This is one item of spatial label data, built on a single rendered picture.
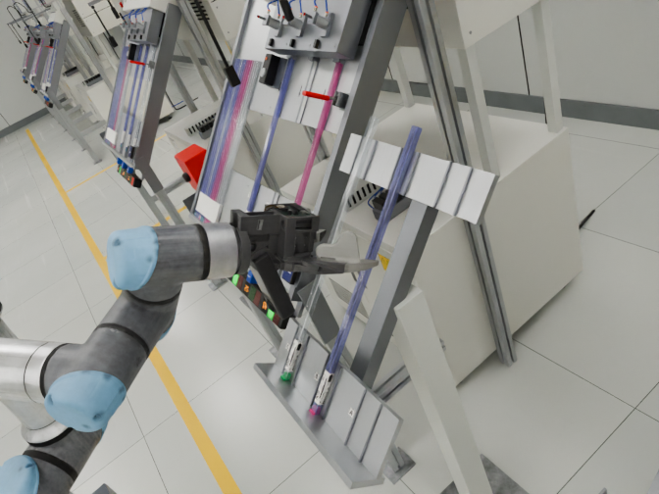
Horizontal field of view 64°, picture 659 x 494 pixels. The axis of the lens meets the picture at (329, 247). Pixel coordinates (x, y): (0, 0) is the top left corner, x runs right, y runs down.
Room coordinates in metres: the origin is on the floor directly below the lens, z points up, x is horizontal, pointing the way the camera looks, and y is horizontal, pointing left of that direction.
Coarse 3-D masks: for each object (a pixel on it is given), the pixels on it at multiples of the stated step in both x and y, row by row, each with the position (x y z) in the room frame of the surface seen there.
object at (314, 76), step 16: (256, 0) 1.72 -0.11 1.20; (256, 16) 1.68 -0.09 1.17; (272, 16) 1.59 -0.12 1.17; (256, 32) 1.64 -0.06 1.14; (368, 32) 1.13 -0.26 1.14; (240, 48) 1.71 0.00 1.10; (256, 48) 1.60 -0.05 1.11; (304, 64) 1.32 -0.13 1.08; (320, 64) 1.25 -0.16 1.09; (352, 64) 1.13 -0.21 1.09; (304, 80) 1.29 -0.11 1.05; (320, 80) 1.22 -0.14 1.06; (352, 80) 1.10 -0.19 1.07; (256, 96) 1.49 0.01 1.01; (272, 96) 1.41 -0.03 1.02; (288, 96) 1.33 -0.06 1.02; (304, 96) 1.26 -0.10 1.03; (272, 112) 1.37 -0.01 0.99; (288, 112) 1.30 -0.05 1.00; (304, 112) 1.23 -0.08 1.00; (320, 112) 1.17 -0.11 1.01; (336, 112) 1.11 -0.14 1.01; (336, 128) 1.08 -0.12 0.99
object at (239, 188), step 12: (240, 180) 1.39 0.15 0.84; (252, 180) 1.33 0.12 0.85; (228, 192) 1.43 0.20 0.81; (240, 192) 1.36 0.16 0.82; (264, 192) 1.25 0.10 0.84; (276, 192) 1.20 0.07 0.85; (228, 204) 1.40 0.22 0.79; (240, 204) 1.34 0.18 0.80; (264, 204) 1.23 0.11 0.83; (228, 216) 1.37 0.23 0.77; (288, 288) 0.98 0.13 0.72
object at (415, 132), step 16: (416, 128) 0.73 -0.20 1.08; (416, 144) 0.73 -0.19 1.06; (400, 160) 0.73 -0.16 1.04; (400, 176) 0.71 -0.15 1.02; (384, 208) 0.70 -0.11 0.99; (384, 224) 0.69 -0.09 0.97; (368, 256) 0.68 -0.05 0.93; (368, 272) 0.67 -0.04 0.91; (352, 304) 0.66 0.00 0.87; (352, 320) 0.65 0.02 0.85; (336, 352) 0.64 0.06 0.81
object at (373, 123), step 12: (372, 120) 0.84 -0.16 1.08; (372, 132) 0.83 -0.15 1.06; (360, 156) 0.82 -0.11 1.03; (360, 168) 0.81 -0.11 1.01; (348, 180) 0.82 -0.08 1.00; (348, 192) 0.80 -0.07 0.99; (348, 204) 0.80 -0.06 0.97; (336, 216) 0.80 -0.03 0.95; (336, 228) 0.78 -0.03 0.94; (336, 240) 0.78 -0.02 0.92; (324, 276) 0.76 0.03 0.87; (312, 288) 0.77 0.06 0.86; (312, 300) 0.75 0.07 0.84; (312, 312) 0.75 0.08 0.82; (300, 324) 0.75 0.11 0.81; (300, 336) 0.73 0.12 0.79; (288, 372) 0.71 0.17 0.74
